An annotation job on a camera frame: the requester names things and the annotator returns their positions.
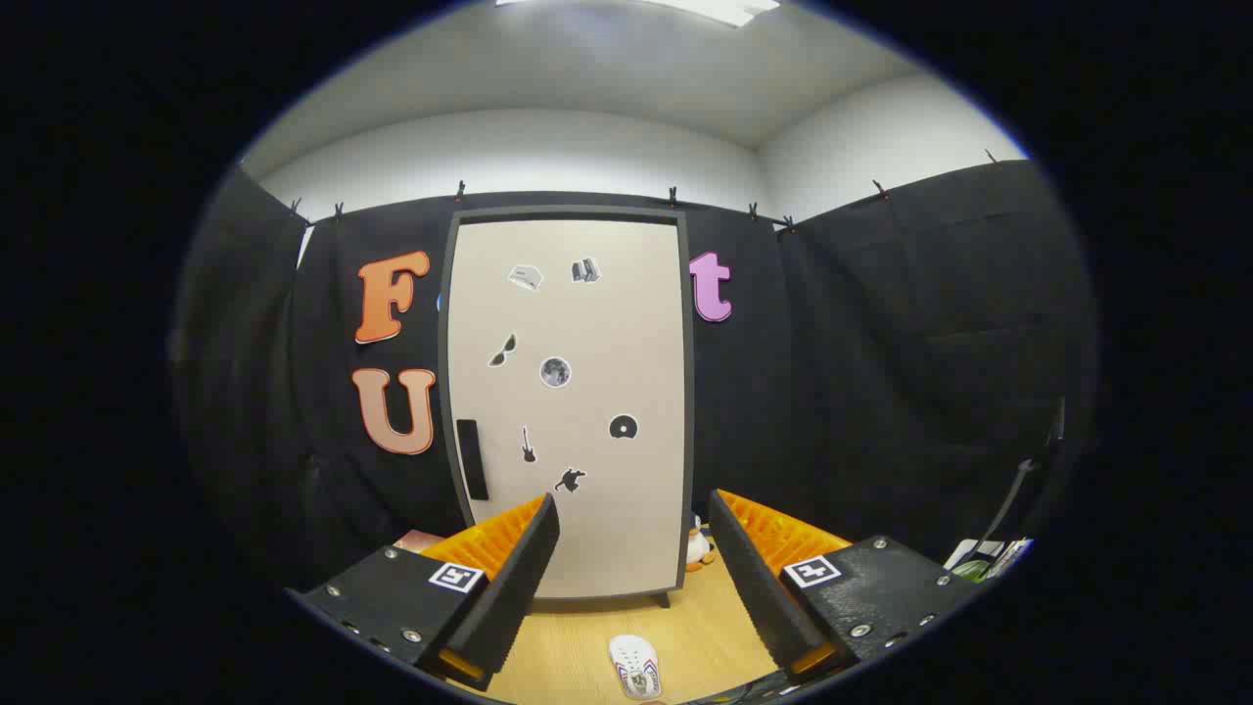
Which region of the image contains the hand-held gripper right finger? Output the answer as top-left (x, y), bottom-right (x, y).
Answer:
top-left (708, 489), bottom-right (983, 687)

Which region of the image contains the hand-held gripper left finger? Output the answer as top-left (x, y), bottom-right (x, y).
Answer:
top-left (286, 493), bottom-right (562, 692)

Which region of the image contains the white striped shoe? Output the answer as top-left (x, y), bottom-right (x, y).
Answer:
top-left (608, 634), bottom-right (662, 700)

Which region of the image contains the dark grey shoe cabinet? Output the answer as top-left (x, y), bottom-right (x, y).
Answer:
top-left (438, 205), bottom-right (698, 609)

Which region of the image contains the penguin plush toy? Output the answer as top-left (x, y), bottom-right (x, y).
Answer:
top-left (685, 516), bottom-right (718, 573)

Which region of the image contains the white printed sheet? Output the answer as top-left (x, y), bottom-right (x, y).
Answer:
top-left (945, 537), bottom-right (1035, 585)

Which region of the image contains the black backdrop cloth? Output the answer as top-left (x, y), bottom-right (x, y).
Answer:
top-left (174, 159), bottom-right (1099, 598)

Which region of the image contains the black stand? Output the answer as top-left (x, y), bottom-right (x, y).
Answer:
top-left (964, 397), bottom-right (1068, 569)

